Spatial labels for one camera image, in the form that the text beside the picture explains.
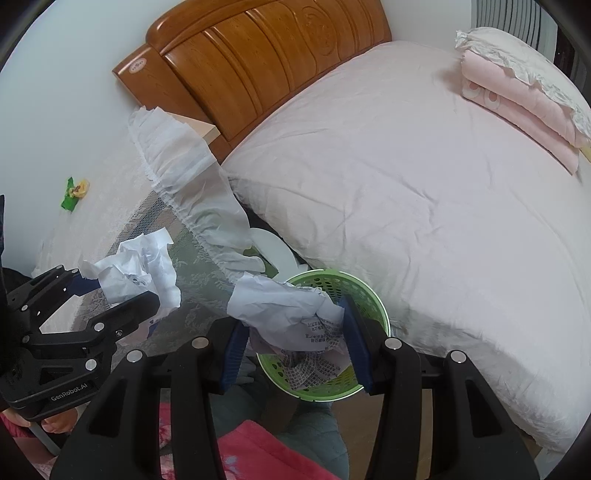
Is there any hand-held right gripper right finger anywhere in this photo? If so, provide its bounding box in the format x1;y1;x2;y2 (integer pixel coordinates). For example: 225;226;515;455
339;295;540;480

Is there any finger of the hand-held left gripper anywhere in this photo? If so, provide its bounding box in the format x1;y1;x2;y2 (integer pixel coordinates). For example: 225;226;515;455
7;265;100;324
23;291;162;356

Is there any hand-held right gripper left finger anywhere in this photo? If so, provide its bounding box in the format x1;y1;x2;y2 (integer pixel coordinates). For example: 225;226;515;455
50;318;247;480

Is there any printed paper sheet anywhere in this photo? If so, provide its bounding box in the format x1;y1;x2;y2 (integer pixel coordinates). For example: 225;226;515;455
277;348;354;392

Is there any printed white paper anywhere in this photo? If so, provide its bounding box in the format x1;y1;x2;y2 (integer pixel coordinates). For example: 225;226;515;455
226;272;347;354

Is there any green plastic basket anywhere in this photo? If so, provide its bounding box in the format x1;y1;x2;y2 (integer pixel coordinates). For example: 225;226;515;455
255;269;392;401

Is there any person's left hand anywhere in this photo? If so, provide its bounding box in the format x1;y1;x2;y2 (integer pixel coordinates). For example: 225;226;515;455
44;410;77;432

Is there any green snack packet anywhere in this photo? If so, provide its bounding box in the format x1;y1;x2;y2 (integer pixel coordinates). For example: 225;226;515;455
60;176;84;212

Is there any white round stool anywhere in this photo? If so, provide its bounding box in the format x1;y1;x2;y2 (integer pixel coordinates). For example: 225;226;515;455
249;227;301;280

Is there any bed with white duvet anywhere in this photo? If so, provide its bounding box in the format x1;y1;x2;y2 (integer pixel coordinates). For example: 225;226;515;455
222;39;591;455

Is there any white lace table cover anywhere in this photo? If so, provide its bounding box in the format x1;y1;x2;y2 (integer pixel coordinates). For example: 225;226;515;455
32;106;278;365

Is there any light wooden bedside table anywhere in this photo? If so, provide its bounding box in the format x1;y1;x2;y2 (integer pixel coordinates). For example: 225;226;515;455
164;111;221;144

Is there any wooden headboard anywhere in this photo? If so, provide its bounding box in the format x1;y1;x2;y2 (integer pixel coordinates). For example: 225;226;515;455
112;0;393;164

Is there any folded pink blanket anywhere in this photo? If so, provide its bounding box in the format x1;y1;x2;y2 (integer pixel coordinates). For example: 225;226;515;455
462;48;589;176

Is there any white ruffled pillow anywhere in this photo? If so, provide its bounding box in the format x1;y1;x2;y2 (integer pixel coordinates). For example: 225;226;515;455
455;27;591;139

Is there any grey striped curtain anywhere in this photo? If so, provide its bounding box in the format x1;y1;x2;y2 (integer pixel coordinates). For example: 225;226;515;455
471;0;559;63

